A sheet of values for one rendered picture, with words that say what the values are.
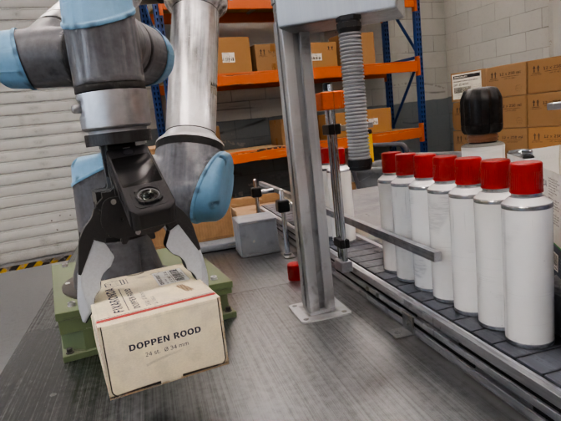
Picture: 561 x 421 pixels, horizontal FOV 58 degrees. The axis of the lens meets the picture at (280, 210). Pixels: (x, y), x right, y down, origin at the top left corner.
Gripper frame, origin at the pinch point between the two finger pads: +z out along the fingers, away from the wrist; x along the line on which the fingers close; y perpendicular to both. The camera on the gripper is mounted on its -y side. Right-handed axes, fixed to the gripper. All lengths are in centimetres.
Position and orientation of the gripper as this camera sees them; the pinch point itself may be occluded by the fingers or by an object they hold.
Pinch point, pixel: (149, 307)
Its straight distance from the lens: 60.4
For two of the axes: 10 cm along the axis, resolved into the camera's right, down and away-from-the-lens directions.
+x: -9.0, 1.7, -4.0
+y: -4.2, -1.1, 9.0
